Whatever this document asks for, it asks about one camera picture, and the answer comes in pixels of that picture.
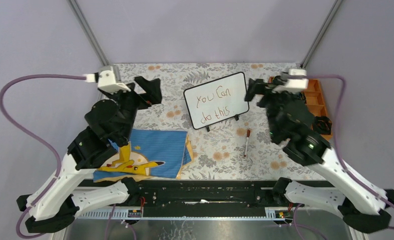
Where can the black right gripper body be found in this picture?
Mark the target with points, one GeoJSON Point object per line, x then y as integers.
{"type": "Point", "coordinates": [273, 102]}

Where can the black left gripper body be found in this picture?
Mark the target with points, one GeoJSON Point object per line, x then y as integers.
{"type": "Point", "coordinates": [129, 102]}

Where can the small whiteboard black frame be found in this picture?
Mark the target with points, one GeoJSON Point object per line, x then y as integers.
{"type": "Point", "coordinates": [217, 100]}

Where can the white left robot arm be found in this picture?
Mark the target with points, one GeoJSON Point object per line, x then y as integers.
{"type": "Point", "coordinates": [110, 121]}

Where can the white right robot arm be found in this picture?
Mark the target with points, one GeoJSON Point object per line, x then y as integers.
{"type": "Point", "coordinates": [360, 204]}

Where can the blue Pikachu cloth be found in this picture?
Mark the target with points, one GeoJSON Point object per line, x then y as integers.
{"type": "Point", "coordinates": [149, 154]}

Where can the floral patterned table mat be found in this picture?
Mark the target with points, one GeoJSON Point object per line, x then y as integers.
{"type": "Point", "coordinates": [218, 152]}

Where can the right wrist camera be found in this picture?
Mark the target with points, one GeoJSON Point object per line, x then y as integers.
{"type": "Point", "coordinates": [292, 81]}

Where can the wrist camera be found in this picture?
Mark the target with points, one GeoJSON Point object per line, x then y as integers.
{"type": "Point", "coordinates": [292, 81]}
{"type": "Point", "coordinates": [108, 80]}

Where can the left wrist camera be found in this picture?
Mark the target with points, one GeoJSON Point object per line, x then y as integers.
{"type": "Point", "coordinates": [108, 80]}

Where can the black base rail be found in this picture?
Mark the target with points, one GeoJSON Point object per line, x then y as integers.
{"type": "Point", "coordinates": [206, 198]}

